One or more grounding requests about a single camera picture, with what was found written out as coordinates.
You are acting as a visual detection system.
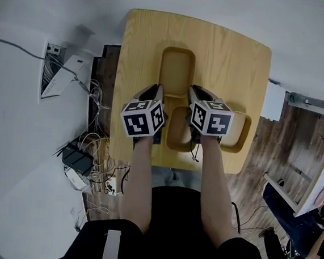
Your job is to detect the open wall junction box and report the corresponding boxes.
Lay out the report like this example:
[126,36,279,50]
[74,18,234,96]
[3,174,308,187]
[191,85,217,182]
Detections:
[37,42,68,104]

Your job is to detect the tangle of thin cables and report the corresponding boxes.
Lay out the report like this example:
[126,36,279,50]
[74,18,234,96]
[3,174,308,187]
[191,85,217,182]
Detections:
[74,77,140,197]

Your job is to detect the white box on floor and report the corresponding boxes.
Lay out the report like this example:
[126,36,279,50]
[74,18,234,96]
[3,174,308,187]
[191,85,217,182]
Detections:
[41,52,94,103]

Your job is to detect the long thin cable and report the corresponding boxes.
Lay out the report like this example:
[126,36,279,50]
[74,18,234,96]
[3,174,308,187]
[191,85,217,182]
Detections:
[0,38,97,95]

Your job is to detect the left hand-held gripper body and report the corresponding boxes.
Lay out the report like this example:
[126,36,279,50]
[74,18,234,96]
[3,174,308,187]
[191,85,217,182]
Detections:
[117,95,170,147]

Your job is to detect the person's black shirt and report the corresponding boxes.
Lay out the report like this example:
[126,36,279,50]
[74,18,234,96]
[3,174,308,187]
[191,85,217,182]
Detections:
[51,175,301,259]

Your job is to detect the white shoulder strap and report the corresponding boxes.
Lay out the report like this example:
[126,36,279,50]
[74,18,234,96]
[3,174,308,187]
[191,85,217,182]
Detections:
[100,228,121,259]

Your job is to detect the thick black cable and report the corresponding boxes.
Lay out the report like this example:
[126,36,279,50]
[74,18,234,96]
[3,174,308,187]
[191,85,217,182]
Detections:
[228,201,246,235]

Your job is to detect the person's left forearm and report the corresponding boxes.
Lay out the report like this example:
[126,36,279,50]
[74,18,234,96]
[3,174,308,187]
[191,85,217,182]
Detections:
[117,134,161,235]

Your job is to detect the white power strip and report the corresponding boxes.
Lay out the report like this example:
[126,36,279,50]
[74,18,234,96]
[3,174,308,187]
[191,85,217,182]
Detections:
[104,177,120,196]

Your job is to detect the black dangling gripper cable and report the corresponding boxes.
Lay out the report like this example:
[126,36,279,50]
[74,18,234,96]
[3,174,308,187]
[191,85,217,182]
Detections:
[188,142,203,163]

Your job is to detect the another person's forearm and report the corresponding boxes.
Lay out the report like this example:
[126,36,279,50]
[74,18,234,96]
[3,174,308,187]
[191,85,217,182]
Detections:
[306,230,324,259]

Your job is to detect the wooden tray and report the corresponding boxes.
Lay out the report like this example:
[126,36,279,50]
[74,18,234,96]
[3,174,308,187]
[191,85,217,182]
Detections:
[157,45,198,100]
[165,104,201,153]
[218,109,253,155]

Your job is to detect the person's grey trousers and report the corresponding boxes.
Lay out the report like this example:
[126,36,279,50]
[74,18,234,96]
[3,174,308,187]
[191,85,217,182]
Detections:
[149,165,203,193]

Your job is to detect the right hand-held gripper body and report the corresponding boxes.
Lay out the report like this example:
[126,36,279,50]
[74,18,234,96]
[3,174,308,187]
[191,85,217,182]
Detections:
[182,98,236,148]

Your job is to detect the grey clamp device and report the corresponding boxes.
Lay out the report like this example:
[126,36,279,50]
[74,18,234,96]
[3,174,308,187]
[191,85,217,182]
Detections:
[285,91,312,108]

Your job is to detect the black router with antennas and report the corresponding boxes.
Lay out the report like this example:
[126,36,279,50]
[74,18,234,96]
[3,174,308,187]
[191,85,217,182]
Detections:
[51,140,95,177]

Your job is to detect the person's right forearm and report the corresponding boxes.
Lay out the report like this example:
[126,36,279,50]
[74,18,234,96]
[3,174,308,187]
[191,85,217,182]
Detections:
[189,134,250,250]

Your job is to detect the black floor equipment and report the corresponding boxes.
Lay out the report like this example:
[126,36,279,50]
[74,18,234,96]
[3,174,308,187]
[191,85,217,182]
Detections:
[256,225,288,259]

